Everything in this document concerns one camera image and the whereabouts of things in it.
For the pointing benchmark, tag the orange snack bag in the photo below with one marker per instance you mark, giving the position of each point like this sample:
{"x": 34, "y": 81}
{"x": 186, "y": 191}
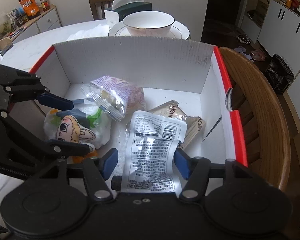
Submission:
{"x": 30, "y": 6}

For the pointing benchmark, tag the glass plant tank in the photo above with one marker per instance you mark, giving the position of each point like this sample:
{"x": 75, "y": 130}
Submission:
{"x": 5, "y": 28}

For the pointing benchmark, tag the white marble patterned desktop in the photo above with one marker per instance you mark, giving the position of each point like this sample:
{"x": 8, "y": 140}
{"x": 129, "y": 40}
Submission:
{"x": 27, "y": 52}

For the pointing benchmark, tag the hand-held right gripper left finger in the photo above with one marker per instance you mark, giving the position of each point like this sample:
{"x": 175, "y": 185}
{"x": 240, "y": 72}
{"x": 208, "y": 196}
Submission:
{"x": 110, "y": 162}

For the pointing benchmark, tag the white bowl with gold rim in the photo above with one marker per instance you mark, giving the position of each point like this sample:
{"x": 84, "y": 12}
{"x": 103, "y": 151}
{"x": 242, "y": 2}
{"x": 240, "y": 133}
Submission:
{"x": 147, "y": 20}

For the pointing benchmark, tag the white and green packet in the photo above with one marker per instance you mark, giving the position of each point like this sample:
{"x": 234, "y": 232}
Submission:
{"x": 100, "y": 130}

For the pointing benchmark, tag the white and wood low cabinet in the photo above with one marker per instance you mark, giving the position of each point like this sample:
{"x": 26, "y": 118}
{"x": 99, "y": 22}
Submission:
{"x": 48, "y": 21}

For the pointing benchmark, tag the dark jar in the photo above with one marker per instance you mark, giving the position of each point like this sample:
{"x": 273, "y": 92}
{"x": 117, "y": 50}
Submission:
{"x": 18, "y": 21}

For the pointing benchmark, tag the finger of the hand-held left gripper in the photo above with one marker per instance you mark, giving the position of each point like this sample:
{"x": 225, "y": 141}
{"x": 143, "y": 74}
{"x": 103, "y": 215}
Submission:
{"x": 57, "y": 102}
{"x": 72, "y": 148}

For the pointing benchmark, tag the red and white cardboard box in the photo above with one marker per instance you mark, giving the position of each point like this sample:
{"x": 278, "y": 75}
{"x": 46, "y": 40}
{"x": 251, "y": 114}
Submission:
{"x": 140, "y": 62}

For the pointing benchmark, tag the white paper sheet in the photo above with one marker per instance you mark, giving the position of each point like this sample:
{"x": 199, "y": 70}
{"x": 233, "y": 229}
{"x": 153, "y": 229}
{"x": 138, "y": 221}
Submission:
{"x": 90, "y": 32}

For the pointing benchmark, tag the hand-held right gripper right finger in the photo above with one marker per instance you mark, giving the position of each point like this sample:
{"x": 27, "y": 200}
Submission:
{"x": 181, "y": 165}

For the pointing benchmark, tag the clear biscuit packet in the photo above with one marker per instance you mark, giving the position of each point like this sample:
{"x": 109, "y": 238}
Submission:
{"x": 110, "y": 102}

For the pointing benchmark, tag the dark wooden slatted chair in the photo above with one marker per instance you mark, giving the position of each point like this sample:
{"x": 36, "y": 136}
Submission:
{"x": 97, "y": 2}

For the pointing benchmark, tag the red pot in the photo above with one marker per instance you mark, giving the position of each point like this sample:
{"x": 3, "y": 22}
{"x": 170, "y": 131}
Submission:
{"x": 295, "y": 3}

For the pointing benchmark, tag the silver foil snack packet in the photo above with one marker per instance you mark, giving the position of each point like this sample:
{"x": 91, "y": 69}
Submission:
{"x": 190, "y": 127}

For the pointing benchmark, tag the pink slippers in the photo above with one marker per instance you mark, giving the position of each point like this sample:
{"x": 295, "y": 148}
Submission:
{"x": 258, "y": 55}

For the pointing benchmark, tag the white plate with gold rim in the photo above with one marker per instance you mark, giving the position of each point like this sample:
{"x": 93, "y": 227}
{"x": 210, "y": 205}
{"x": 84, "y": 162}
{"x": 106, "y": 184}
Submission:
{"x": 182, "y": 31}

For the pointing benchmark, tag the purple printed snack packet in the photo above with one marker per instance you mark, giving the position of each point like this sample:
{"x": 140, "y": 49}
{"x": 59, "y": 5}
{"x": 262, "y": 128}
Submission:
{"x": 130, "y": 92}

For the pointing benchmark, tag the dark sneakers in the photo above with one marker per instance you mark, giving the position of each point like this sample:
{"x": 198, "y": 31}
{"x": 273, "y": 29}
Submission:
{"x": 243, "y": 38}

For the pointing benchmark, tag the orange bottle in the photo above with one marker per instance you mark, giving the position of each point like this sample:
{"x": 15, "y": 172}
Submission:
{"x": 289, "y": 2}

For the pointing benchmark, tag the blue packet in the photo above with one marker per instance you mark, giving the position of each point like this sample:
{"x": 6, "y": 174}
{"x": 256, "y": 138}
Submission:
{"x": 20, "y": 11}

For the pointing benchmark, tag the black plastic rack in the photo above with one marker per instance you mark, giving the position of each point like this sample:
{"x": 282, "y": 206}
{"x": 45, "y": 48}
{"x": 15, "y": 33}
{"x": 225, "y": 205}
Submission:
{"x": 282, "y": 70}

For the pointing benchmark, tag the red jar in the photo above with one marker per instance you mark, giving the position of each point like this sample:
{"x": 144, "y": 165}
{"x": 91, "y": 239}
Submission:
{"x": 45, "y": 5}

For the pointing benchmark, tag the green and white tissue box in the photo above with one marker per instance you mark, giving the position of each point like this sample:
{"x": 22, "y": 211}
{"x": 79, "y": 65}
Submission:
{"x": 135, "y": 8}

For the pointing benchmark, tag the light wooden curved chair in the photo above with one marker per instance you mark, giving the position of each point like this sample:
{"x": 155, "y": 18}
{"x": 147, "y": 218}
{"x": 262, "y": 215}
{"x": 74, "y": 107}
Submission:
{"x": 265, "y": 100}

